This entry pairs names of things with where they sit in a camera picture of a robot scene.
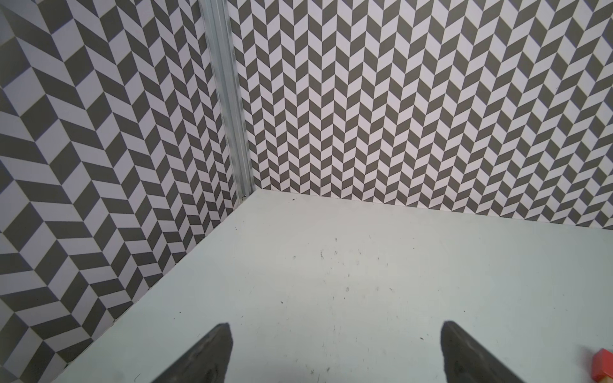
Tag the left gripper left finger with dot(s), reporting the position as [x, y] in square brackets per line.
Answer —
[206, 362]

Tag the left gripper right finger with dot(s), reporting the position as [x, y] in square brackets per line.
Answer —
[466, 360]

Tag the red block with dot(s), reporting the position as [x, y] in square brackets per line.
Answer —
[602, 366]

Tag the aluminium corner post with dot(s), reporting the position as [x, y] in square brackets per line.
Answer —
[218, 36]

